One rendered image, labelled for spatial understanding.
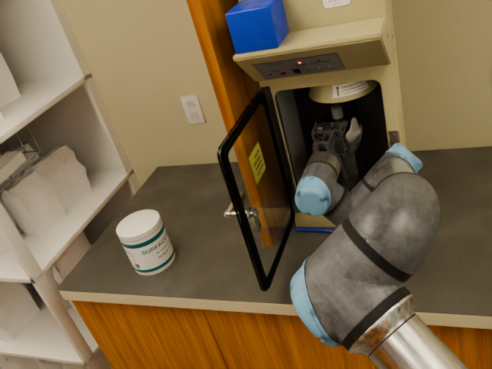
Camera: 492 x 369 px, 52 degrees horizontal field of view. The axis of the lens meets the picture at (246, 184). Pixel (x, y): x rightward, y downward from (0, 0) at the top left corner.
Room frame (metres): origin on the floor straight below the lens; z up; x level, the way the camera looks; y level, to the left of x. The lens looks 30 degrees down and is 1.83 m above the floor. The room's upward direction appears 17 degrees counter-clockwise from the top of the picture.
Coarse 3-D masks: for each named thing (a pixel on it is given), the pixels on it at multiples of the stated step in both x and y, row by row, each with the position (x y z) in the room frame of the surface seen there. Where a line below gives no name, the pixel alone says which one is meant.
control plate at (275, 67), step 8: (312, 56) 1.03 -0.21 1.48; (320, 56) 1.03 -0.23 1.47; (328, 56) 1.02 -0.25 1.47; (336, 56) 1.02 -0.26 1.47; (256, 64) 1.09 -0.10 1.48; (264, 64) 1.09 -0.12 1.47; (272, 64) 1.08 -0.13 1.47; (280, 64) 1.08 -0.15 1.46; (288, 64) 1.07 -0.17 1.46; (296, 64) 1.07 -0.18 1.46; (304, 64) 1.07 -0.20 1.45; (312, 64) 1.06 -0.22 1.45; (320, 64) 1.06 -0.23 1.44; (328, 64) 1.05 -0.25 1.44; (336, 64) 1.05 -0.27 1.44; (264, 72) 1.12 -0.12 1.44; (272, 72) 1.12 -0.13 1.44; (288, 72) 1.11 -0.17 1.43; (304, 72) 1.10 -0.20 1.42; (312, 72) 1.09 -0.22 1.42
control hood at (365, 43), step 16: (384, 16) 1.05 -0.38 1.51; (304, 32) 1.11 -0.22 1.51; (320, 32) 1.07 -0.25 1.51; (336, 32) 1.04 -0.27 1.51; (352, 32) 1.00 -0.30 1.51; (368, 32) 0.97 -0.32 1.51; (384, 32) 0.99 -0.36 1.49; (288, 48) 1.03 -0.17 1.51; (304, 48) 1.02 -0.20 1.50; (320, 48) 1.00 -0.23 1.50; (336, 48) 1.00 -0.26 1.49; (352, 48) 0.99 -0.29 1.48; (368, 48) 0.98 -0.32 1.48; (384, 48) 0.98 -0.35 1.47; (240, 64) 1.10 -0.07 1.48; (352, 64) 1.04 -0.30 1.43; (368, 64) 1.04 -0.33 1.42; (384, 64) 1.03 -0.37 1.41; (256, 80) 1.16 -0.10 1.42
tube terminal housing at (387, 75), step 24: (240, 0) 1.19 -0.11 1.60; (288, 0) 1.14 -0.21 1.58; (312, 0) 1.12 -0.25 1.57; (360, 0) 1.07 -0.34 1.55; (384, 0) 1.05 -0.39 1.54; (288, 24) 1.15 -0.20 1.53; (312, 24) 1.12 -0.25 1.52; (336, 72) 1.10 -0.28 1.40; (360, 72) 1.08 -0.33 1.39; (384, 72) 1.06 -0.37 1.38; (384, 96) 1.06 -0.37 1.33; (312, 216) 1.17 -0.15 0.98
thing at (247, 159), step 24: (264, 120) 1.14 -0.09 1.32; (240, 144) 0.99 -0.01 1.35; (264, 144) 1.10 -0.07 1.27; (240, 168) 0.96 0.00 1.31; (264, 168) 1.07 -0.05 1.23; (240, 192) 0.94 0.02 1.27; (264, 192) 1.04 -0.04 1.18; (264, 216) 1.01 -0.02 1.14; (288, 216) 1.13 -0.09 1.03; (264, 240) 0.97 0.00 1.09; (264, 264) 0.94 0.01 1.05
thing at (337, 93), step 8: (368, 80) 1.14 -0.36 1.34; (312, 88) 1.20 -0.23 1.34; (320, 88) 1.16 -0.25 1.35; (328, 88) 1.14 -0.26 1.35; (336, 88) 1.13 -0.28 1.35; (344, 88) 1.12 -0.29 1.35; (352, 88) 1.12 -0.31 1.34; (360, 88) 1.12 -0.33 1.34; (368, 88) 1.13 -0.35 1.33; (312, 96) 1.19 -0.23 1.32; (320, 96) 1.16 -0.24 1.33; (328, 96) 1.14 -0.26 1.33; (336, 96) 1.13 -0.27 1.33; (344, 96) 1.12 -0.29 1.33; (352, 96) 1.11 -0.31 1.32; (360, 96) 1.11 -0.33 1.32
